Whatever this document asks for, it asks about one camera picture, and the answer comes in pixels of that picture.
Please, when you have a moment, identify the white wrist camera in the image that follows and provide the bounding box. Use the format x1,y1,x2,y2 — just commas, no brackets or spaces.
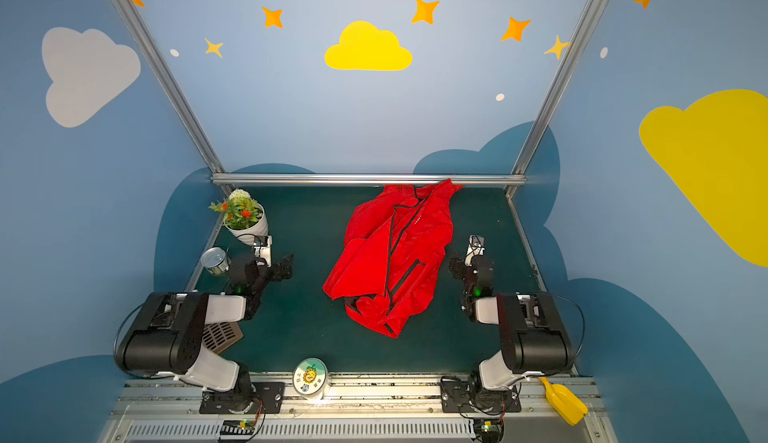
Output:
465,235,485,266
252,235,272,267

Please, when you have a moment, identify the aluminium frame right post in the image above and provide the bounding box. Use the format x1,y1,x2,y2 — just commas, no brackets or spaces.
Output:
509,0,609,187

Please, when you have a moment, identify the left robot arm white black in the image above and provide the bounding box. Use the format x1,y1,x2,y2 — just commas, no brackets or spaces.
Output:
113,247,294,415

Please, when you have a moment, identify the potted plant white pot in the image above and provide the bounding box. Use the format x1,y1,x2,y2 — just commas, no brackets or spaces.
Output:
209,189,269,247

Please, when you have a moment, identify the aluminium frame left post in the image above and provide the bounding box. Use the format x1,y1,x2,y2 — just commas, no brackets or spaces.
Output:
110,0,226,173

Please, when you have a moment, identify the left small circuit board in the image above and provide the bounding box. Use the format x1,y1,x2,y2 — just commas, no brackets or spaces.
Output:
217,419,256,442

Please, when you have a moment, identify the red zip jacket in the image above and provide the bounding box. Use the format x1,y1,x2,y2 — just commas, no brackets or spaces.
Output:
323,179,462,339

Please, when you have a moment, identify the right small circuit board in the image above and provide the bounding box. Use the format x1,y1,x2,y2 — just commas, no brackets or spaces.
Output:
472,419,505,443

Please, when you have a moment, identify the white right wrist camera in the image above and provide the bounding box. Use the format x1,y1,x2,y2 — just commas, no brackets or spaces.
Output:
465,235,485,266

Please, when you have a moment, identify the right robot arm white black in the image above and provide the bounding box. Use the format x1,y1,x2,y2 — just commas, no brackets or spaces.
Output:
440,255,580,416

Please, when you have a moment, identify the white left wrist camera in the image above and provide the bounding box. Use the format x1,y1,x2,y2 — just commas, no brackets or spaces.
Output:
252,235,272,267

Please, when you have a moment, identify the round green white tape roll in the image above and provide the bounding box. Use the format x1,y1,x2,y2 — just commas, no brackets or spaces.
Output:
292,358,329,400

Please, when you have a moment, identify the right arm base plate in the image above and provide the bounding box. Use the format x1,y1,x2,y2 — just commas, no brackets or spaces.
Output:
438,377,521,416

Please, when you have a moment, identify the small metal tin can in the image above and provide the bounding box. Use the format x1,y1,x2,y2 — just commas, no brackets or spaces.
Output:
199,247,230,276

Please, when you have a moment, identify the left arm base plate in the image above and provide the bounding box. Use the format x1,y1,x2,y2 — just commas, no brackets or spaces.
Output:
199,382,285,415

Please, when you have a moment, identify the aluminium frame post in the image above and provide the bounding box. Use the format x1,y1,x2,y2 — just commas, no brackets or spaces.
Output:
110,0,226,173
509,0,609,187

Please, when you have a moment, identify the aluminium frame back rail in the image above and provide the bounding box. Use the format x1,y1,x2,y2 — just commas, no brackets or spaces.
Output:
212,173,526,186

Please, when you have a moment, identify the small circuit board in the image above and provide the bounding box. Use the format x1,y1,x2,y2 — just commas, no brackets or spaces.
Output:
217,419,256,442
472,419,505,443

